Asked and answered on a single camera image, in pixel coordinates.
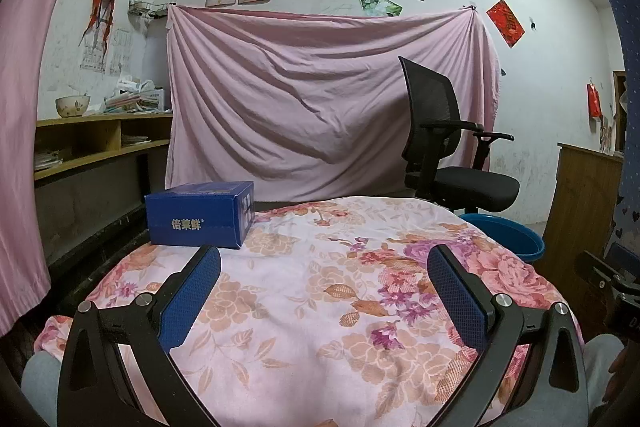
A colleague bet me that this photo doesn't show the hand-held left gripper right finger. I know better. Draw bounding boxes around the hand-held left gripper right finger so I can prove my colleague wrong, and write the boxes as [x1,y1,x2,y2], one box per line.
[426,243,590,427]

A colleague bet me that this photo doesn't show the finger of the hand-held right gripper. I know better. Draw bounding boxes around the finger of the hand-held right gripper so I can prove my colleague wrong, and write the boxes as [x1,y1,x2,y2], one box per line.
[575,251,626,290]

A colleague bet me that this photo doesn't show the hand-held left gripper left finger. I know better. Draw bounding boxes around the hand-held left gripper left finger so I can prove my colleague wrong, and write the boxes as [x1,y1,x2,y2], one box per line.
[56,245,222,427]

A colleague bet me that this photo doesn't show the blue plastic basin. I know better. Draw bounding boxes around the blue plastic basin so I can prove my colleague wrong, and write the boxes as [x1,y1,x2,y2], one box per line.
[457,213,546,264]

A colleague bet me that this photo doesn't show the brown wooden cabinet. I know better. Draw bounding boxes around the brown wooden cabinet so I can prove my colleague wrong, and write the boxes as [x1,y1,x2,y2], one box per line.
[542,143,626,308]

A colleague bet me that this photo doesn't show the person's right leg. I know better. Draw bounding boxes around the person's right leg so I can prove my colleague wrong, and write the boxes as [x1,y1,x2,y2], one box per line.
[582,334,626,427]

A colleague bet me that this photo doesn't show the person's leg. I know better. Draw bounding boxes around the person's leg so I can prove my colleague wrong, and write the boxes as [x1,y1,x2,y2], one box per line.
[20,352,66,427]
[582,334,626,427]

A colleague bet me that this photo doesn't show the blue cardboard box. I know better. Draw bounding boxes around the blue cardboard box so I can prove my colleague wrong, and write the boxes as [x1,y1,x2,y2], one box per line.
[145,181,256,250]

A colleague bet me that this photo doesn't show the red hanging packet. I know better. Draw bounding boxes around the red hanging packet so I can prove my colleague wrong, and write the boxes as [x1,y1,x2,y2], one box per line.
[587,82,603,119]

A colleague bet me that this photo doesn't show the wooden shelf unit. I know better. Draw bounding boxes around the wooden shelf unit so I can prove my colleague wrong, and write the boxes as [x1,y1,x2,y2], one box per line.
[34,112,173,182]

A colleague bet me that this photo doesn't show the person's left leg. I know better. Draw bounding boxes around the person's left leg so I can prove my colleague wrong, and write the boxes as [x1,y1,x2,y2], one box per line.
[20,352,66,427]

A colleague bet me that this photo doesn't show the papers in wide compartment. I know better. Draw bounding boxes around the papers in wide compartment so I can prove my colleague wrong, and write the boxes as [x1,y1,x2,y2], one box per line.
[34,150,63,172]

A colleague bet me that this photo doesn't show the pile of papers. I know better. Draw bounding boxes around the pile of papers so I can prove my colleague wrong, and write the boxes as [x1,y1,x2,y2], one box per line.
[102,78,167,114]

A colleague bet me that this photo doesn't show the black office chair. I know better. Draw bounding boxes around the black office chair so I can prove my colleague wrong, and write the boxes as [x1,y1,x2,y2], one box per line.
[398,56,521,214]

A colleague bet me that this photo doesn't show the pink hanging sheet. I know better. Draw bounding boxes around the pink hanging sheet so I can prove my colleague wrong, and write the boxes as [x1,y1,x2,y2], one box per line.
[164,4,502,202]

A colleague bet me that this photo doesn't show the blue patterned curtain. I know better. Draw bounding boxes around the blue patterned curtain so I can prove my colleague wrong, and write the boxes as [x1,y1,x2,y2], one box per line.
[575,0,640,258]

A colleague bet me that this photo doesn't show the pink curtain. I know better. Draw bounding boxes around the pink curtain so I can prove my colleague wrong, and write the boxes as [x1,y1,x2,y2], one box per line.
[0,0,108,338]

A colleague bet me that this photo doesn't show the floral ceramic bowl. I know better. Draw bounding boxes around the floral ceramic bowl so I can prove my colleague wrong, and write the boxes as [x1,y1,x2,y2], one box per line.
[55,95,91,118]

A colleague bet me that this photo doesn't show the red diamond paper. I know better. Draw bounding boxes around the red diamond paper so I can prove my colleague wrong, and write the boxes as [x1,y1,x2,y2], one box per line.
[486,0,526,48]

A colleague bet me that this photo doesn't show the white wall calendar sheets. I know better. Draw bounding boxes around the white wall calendar sheets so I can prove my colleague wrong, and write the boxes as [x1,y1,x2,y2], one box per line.
[80,29,132,75]

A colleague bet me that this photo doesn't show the wire wall rack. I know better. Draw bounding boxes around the wire wall rack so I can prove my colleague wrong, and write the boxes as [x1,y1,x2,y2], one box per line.
[127,0,168,20]

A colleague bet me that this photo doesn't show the red tasselled wall ornament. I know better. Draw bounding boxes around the red tasselled wall ornament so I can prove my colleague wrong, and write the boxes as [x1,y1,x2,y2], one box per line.
[80,0,126,52]

